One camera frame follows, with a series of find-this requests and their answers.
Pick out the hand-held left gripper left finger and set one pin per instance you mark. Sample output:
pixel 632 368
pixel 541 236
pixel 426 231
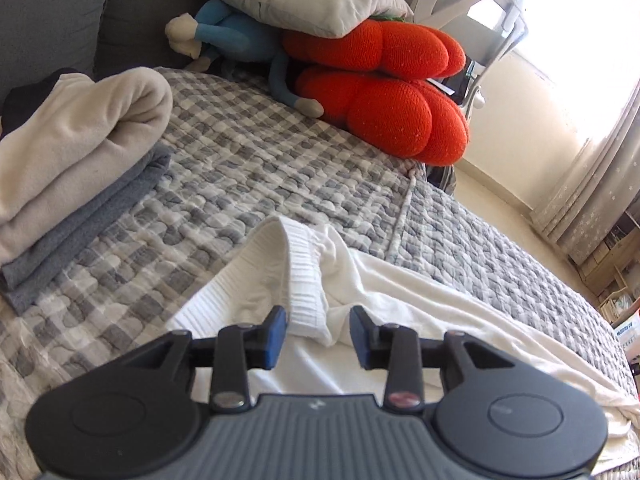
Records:
pixel 274 337

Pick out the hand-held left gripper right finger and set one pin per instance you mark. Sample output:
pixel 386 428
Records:
pixel 360 337

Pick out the white pants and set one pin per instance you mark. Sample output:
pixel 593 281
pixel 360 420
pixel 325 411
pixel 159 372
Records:
pixel 450 320

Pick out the blue-grey folded towel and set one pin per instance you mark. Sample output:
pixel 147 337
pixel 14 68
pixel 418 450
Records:
pixel 85 230

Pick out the red knit cushion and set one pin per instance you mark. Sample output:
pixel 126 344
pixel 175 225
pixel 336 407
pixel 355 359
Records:
pixel 400 110

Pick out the wooden shelf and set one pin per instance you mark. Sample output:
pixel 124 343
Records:
pixel 615 260

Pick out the white box with items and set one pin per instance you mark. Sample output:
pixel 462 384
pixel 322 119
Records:
pixel 631 332

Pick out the beige fleece blanket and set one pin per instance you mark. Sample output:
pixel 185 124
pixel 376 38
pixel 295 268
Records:
pixel 90 135

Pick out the beige star curtain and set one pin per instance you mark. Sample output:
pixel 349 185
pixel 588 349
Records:
pixel 590 185

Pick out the blue plush toy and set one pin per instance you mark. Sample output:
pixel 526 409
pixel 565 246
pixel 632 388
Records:
pixel 235 30

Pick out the dark navy cloth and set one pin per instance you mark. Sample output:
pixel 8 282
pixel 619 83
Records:
pixel 20 105

